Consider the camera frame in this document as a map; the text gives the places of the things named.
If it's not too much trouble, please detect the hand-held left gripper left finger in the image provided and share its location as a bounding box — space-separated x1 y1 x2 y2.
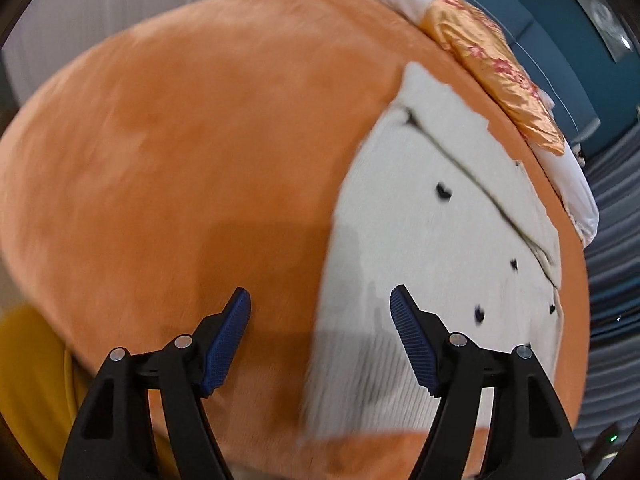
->
59 287 251 480

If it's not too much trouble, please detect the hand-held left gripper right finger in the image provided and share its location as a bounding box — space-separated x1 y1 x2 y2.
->
390 284 586 480

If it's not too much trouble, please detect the white fluffy garment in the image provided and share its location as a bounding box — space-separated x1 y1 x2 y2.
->
300 62 568 453

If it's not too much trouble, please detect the yellow cloth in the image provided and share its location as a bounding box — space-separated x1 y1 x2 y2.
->
0 305 181 480

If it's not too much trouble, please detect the grey curtain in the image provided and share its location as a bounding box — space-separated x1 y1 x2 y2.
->
582 125 640 441

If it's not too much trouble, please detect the orange plush blanket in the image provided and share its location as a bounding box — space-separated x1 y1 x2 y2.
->
0 0 591 480

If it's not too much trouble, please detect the orange satin pillow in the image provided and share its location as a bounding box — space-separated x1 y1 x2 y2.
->
419 0 567 156

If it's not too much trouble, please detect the blue headboard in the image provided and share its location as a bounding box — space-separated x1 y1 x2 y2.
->
415 0 640 161

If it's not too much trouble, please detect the white wardrobe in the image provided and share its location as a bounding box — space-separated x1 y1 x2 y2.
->
0 0 351 116

